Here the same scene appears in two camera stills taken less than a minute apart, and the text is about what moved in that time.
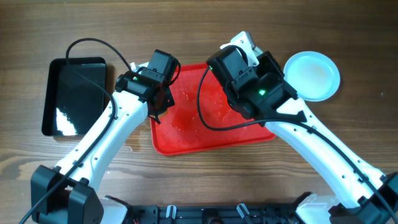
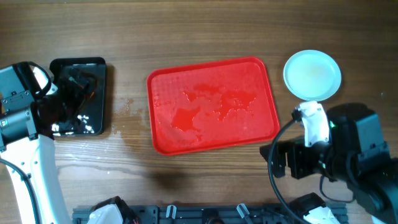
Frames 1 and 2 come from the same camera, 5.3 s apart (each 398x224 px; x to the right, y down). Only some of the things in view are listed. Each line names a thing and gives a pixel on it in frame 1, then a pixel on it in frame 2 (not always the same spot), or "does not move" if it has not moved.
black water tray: (74, 96) does not move
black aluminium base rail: (214, 214) does not move
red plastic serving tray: (202, 118) does not move
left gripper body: (162, 101) -> (63, 109)
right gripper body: (277, 66) -> (296, 157)
